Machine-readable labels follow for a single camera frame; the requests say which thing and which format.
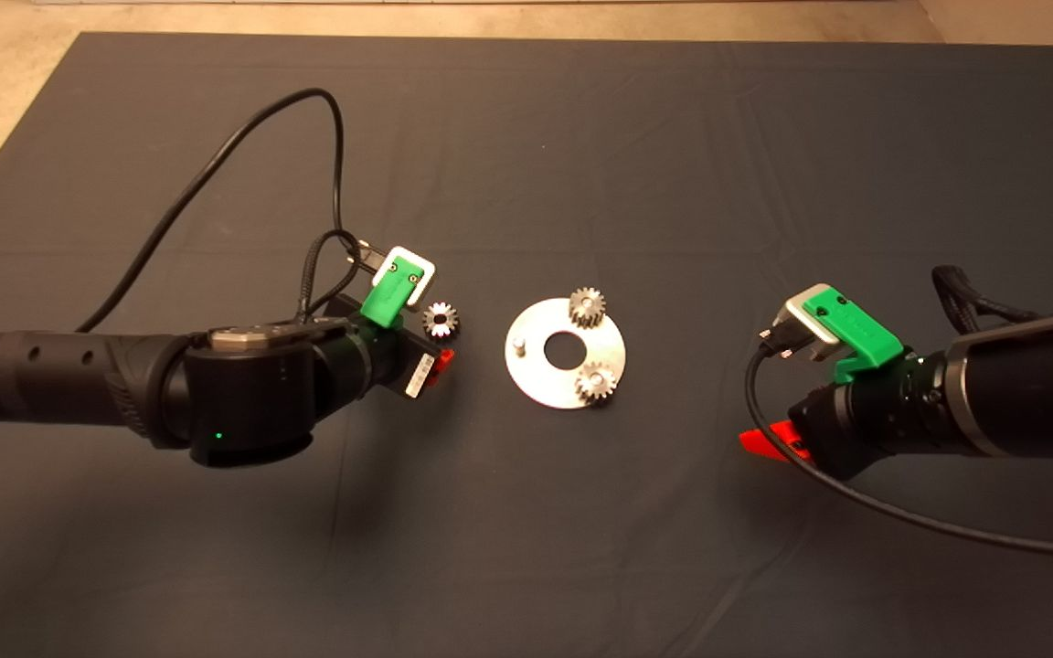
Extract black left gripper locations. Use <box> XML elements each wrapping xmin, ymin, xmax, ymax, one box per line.
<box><xmin>325</xmin><ymin>292</ymin><xmax>456</xmax><ymax>399</ymax></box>

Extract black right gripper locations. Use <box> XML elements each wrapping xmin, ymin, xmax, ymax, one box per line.
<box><xmin>739</xmin><ymin>379</ymin><xmax>866</xmax><ymax>481</ymax></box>

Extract shiny steel planetary gear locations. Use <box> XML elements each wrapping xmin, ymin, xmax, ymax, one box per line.
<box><xmin>423</xmin><ymin>302</ymin><xmax>462</xmax><ymax>341</ymax></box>

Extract dark steel planetary gear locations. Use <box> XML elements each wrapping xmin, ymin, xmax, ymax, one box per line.
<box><xmin>568</xmin><ymin>287</ymin><xmax>607</xmax><ymax>330</ymax></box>
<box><xmin>575</xmin><ymin>361</ymin><xmax>621</xmax><ymax>405</ymax></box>

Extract round metal carrier plate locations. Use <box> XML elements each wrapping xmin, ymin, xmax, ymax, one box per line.
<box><xmin>505</xmin><ymin>300</ymin><xmax>628</xmax><ymax>410</ymax></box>

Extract dark grey table cloth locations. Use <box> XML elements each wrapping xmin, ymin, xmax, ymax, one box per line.
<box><xmin>0</xmin><ymin>32</ymin><xmax>1053</xmax><ymax>658</ymax></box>

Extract smooth black right arm cable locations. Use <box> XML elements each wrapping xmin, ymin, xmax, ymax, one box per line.
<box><xmin>746</xmin><ymin>343</ymin><xmax>1053</xmax><ymax>560</ymax></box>

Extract smooth black arm cable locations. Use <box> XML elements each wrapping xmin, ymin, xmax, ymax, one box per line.
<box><xmin>746</xmin><ymin>343</ymin><xmax>1053</xmax><ymax>560</ymax></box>
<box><xmin>79</xmin><ymin>89</ymin><xmax>377</xmax><ymax>334</ymax></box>

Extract green left camera mount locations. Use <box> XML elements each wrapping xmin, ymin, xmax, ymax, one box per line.
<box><xmin>360</xmin><ymin>260</ymin><xmax>427</xmax><ymax>328</ymax></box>

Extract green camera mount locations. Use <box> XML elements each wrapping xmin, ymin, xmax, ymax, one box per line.
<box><xmin>360</xmin><ymin>260</ymin><xmax>427</xmax><ymax>328</ymax></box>
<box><xmin>807</xmin><ymin>285</ymin><xmax>905</xmax><ymax>385</ymax></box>

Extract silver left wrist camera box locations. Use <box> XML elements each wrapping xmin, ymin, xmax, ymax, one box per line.
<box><xmin>373</xmin><ymin>246</ymin><xmax>437</xmax><ymax>310</ymax></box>

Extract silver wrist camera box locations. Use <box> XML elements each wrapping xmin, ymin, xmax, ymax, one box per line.
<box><xmin>373</xmin><ymin>246</ymin><xmax>437</xmax><ymax>310</ymax></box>
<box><xmin>771</xmin><ymin>291</ymin><xmax>843</xmax><ymax>362</ymax></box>

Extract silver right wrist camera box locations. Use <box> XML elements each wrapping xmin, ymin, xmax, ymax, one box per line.
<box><xmin>771</xmin><ymin>291</ymin><xmax>843</xmax><ymax>362</ymax></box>

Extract green right camera mount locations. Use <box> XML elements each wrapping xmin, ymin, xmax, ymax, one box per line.
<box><xmin>807</xmin><ymin>285</ymin><xmax>905</xmax><ymax>385</ymax></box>

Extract smooth black left arm cable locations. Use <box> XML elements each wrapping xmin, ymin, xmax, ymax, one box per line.
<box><xmin>79</xmin><ymin>89</ymin><xmax>377</xmax><ymax>334</ymax></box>

